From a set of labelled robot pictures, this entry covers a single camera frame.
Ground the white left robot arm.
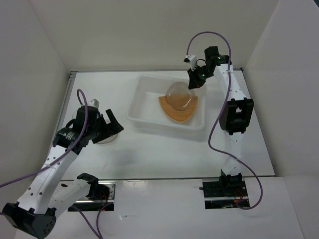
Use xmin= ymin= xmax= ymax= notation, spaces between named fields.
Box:
xmin=2 ymin=106 xmax=124 ymax=239

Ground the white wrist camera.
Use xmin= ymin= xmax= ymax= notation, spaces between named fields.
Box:
xmin=87 ymin=99 xmax=100 ymax=108
xmin=183 ymin=54 xmax=197 ymax=71

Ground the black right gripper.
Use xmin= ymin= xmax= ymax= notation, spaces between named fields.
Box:
xmin=187 ymin=64 xmax=213 ymax=89

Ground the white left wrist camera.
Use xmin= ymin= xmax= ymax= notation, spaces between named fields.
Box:
xmin=87 ymin=99 xmax=100 ymax=108

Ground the clear glass dish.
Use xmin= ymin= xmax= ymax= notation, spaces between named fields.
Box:
xmin=92 ymin=119 xmax=119 ymax=144
xmin=165 ymin=82 xmax=195 ymax=111

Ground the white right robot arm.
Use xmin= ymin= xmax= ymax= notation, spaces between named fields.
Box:
xmin=184 ymin=46 xmax=254 ymax=197

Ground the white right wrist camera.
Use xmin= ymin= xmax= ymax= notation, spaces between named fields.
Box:
xmin=183 ymin=54 xmax=197 ymax=71

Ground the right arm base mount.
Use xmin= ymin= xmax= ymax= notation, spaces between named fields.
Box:
xmin=199 ymin=179 xmax=250 ymax=210

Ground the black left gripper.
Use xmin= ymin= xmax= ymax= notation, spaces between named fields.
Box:
xmin=87 ymin=109 xmax=124 ymax=143

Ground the translucent white plastic bin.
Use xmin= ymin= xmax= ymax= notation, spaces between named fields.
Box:
xmin=126 ymin=74 xmax=207 ymax=134

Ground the orange woven triangular plate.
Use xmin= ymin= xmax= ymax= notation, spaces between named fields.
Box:
xmin=158 ymin=96 xmax=198 ymax=123

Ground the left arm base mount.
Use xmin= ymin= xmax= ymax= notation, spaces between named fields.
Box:
xmin=68 ymin=180 xmax=116 ymax=212

